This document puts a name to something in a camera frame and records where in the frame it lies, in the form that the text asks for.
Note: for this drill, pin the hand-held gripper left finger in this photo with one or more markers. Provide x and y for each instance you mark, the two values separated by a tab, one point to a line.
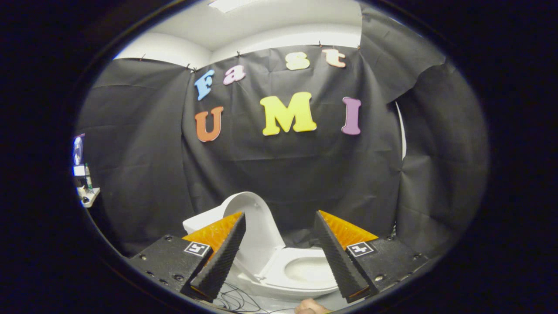
222	261

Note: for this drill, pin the black backdrop cloth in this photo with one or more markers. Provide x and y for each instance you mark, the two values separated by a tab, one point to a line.
296	174

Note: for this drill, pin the white toilet seat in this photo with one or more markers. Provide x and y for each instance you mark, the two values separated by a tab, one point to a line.
279	268

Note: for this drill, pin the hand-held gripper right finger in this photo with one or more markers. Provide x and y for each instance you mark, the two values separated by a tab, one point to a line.
335	261

